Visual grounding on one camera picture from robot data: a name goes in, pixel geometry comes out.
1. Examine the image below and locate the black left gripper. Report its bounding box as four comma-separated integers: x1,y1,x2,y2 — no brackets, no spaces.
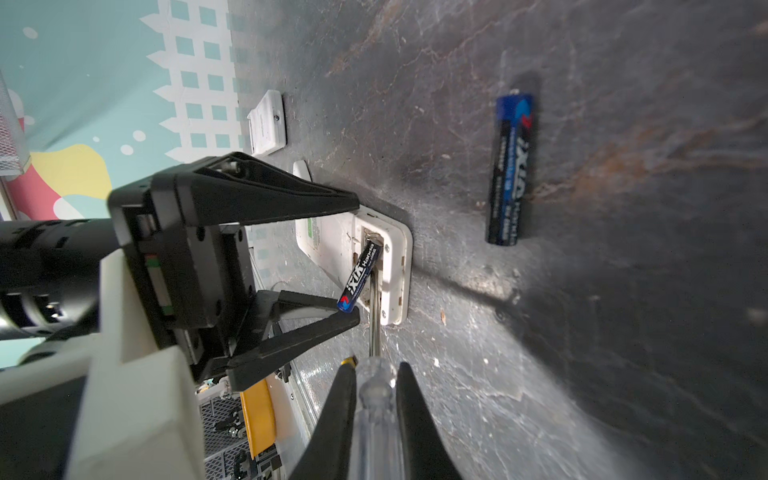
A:
107,152,360,392

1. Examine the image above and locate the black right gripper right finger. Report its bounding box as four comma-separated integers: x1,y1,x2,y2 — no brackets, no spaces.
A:
395,362,462,479

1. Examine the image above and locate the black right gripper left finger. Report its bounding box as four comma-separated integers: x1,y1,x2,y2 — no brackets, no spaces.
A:
289,364,357,480

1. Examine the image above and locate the thin metal pry tool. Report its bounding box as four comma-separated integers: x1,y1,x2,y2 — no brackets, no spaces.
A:
348,271,404,479

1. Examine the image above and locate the white remote control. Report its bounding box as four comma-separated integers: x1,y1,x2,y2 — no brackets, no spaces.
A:
247,90,287,157
292,159,415,328

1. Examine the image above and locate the yellow battery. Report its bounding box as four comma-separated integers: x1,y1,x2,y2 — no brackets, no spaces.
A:
341,356,358,369

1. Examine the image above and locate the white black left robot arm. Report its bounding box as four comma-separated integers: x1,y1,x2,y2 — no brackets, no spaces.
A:
1,152,360,392

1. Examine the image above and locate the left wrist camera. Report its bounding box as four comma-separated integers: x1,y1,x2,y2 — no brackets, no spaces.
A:
0,248,208,480

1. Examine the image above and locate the white wire wall basket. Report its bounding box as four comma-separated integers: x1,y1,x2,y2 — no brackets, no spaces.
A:
1,78,31,177

